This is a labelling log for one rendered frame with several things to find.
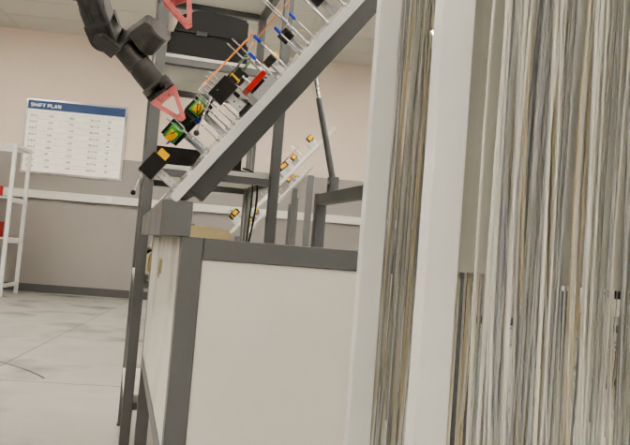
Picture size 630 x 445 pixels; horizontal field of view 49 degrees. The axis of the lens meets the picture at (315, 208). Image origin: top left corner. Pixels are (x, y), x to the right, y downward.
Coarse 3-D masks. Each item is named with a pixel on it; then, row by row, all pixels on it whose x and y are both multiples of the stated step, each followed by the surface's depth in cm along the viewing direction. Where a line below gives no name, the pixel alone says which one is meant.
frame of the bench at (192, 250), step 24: (192, 240) 126; (216, 240) 128; (192, 264) 126; (264, 264) 130; (288, 264) 131; (312, 264) 132; (336, 264) 133; (192, 288) 126; (192, 312) 126; (192, 336) 126; (192, 360) 126; (456, 360) 140; (144, 384) 201; (168, 384) 125; (456, 384) 139; (144, 408) 233; (168, 408) 124; (456, 408) 139; (144, 432) 233; (168, 432) 124
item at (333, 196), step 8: (336, 184) 239; (328, 192) 238; (336, 192) 230; (344, 192) 221; (352, 192) 213; (360, 192) 206; (320, 200) 247; (328, 200) 237; (336, 200) 229; (344, 200) 223; (352, 200) 220; (320, 208) 252; (320, 216) 252; (312, 224) 254; (320, 224) 252; (312, 232) 253; (320, 232) 251; (312, 240) 252; (320, 240) 251
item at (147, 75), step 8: (144, 64) 155; (152, 64) 156; (136, 72) 155; (144, 72) 154; (152, 72) 155; (160, 72) 157; (136, 80) 156; (144, 80) 155; (152, 80) 155; (160, 80) 153; (144, 88) 156; (152, 88) 154; (160, 88) 157
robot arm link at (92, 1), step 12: (84, 0) 145; (96, 0) 145; (108, 0) 149; (84, 12) 146; (96, 12) 146; (108, 12) 148; (84, 24) 148; (96, 24) 148; (108, 24) 148; (120, 24) 155; (108, 36) 150; (96, 48) 151
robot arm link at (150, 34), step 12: (132, 24) 154; (144, 24) 150; (156, 24) 152; (96, 36) 149; (120, 36) 156; (132, 36) 151; (144, 36) 151; (156, 36) 150; (168, 36) 153; (108, 48) 151; (120, 48) 151; (144, 48) 152; (156, 48) 153
